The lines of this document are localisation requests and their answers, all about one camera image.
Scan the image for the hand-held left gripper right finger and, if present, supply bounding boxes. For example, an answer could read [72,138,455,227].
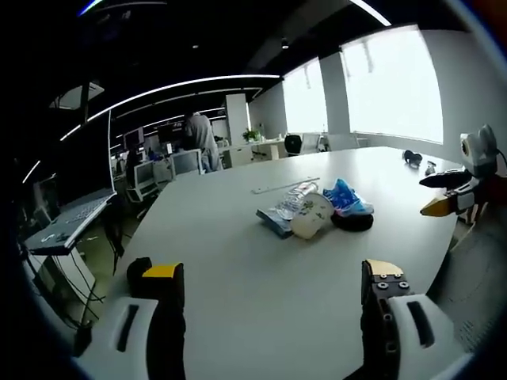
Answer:
[359,259,473,380]

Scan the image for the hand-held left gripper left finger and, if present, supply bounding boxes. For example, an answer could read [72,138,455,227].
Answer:
[74,256,187,380]

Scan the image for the small black object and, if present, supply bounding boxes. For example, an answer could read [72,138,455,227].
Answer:
[402,149,425,169]

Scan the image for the blue snack packet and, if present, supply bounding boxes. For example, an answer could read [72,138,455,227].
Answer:
[322,177,375,217]

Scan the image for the white paper cup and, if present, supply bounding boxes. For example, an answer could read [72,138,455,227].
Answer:
[289,192,334,241]

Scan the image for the clear plastic water bottle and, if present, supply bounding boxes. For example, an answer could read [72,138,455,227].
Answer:
[273,181,320,221]

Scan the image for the metal strip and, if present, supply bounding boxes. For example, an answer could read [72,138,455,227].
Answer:
[250,176,321,195]

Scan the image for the blue tissue pack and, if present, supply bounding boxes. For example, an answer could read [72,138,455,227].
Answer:
[255,207,296,240]

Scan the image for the large window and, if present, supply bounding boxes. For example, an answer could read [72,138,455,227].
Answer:
[339,24,444,146]

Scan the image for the open laptop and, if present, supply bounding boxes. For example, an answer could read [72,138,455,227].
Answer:
[24,109,119,255]

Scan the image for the white table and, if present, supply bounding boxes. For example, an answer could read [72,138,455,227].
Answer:
[74,145,465,380]

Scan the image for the black office chair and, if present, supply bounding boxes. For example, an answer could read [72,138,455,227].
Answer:
[284,134,304,157]

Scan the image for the narrow window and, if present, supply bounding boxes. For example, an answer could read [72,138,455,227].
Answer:
[282,55,330,135]

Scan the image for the white office chair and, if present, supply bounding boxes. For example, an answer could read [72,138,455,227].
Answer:
[170,148,206,178]

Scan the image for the long ceiling light strip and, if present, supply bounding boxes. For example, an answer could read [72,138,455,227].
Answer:
[59,73,283,142]

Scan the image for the black cables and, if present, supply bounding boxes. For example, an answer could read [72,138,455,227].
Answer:
[23,249,106,349]

